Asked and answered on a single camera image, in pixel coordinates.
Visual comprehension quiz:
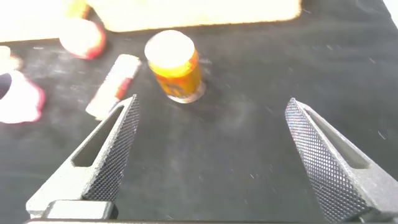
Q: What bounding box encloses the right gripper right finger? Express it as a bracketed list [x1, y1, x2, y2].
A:
[284, 96, 398, 223]

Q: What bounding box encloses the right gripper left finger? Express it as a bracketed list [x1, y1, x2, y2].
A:
[25, 94, 141, 220]

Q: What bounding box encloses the red Hi-Chew candy pack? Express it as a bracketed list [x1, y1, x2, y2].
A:
[85, 54, 142, 121]

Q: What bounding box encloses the golden drink can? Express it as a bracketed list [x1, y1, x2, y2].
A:
[144, 29, 206, 105]

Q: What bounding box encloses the pink red peach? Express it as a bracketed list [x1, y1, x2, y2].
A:
[58, 17, 108, 60]

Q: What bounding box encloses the pink saucepan with dark inside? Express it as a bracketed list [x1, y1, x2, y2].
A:
[0, 70, 46, 124]

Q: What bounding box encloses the wicker basket with brown handles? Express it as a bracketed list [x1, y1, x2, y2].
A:
[86, 0, 302, 33]

